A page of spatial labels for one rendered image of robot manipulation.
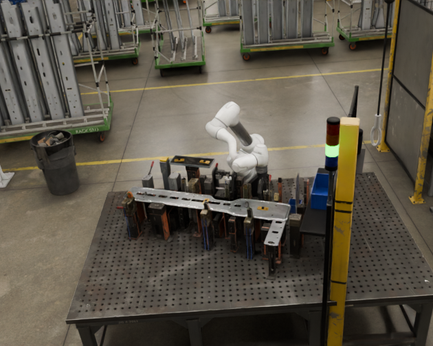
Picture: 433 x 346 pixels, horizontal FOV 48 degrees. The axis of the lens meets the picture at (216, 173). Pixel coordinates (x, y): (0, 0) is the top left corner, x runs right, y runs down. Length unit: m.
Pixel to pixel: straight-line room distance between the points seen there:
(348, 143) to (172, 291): 1.65
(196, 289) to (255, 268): 0.47
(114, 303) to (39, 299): 1.45
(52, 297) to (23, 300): 0.27
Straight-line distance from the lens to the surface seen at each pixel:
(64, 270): 5.10
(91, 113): 7.80
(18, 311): 4.86
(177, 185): 4.02
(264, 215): 3.64
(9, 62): 7.89
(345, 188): 2.86
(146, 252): 3.91
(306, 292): 3.47
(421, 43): 5.40
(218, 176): 3.86
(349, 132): 2.69
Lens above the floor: 3.13
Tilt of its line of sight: 30 degrees down
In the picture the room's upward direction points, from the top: 5 degrees counter-clockwise
